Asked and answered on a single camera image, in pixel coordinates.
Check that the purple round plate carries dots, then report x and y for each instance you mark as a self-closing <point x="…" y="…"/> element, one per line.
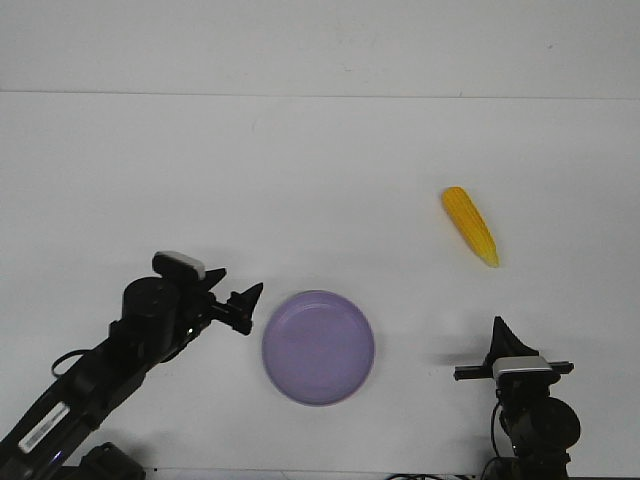
<point x="318" y="348"/>

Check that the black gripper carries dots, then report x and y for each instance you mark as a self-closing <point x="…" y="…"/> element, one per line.
<point x="514" y="376"/>
<point x="236" y="312"/>

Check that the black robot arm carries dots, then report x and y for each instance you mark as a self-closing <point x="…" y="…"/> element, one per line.
<point x="159" y="319"/>
<point x="531" y="431"/>

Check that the yellow corn cob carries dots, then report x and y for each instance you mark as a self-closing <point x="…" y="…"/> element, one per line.
<point x="471" y="225"/>

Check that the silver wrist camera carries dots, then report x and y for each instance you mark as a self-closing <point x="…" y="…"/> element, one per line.
<point x="178" y="266"/>
<point x="520" y="365"/>

